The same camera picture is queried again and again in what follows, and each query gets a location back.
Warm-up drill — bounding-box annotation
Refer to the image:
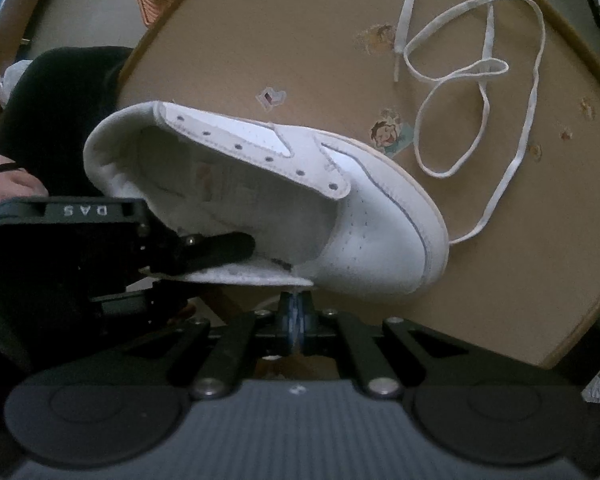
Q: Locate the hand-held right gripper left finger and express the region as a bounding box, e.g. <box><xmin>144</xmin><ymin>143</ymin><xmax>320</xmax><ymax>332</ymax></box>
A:
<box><xmin>130</xmin><ymin>292</ymin><xmax>297</xmax><ymax>401</ymax></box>

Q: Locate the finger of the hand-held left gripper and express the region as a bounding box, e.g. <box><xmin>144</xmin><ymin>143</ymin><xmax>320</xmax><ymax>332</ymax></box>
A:
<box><xmin>176</xmin><ymin>231</ymin><xmax>257</xmax><ymax>275</ymax></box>

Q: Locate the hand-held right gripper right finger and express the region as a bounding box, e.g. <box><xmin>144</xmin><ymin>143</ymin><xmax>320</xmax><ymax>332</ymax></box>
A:
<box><xmin>298</xmin><ymin>292</ymin><xmax>473</xmax><ymax>398</ymax></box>

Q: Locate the white sneaker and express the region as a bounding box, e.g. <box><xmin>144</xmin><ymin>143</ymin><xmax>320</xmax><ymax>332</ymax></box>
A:
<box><xmin>82</xmin><ymin>100</ymin><xmax>451</xmax><ymax>297</ymax></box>

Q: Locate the white shoelace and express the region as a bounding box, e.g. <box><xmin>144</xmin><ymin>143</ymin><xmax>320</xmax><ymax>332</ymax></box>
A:
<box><xmin>391</xmin><ymin>0</ymin><xmax>546</xmax><ymax>246</ymax></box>

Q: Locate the person's left hand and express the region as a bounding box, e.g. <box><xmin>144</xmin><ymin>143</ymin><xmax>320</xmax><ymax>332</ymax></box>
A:
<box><xmin>0</xmin><ymin>169</ymin><xmax>48</xmax><ymax>231</ymax></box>

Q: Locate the cartoon boy sticker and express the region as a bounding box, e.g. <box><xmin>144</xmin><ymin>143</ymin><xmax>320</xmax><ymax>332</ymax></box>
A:
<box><xmin>369</xmin><ymin>106</ymin><xmax>415</xmax><ymax>153</ymax></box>

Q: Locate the yellow cartoon sticker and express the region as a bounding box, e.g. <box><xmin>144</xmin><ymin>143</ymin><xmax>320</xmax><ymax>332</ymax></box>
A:
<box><xmin>355</xmin><ymin>22</ymin><xmax>397</xmax><ymax>55</ymax></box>

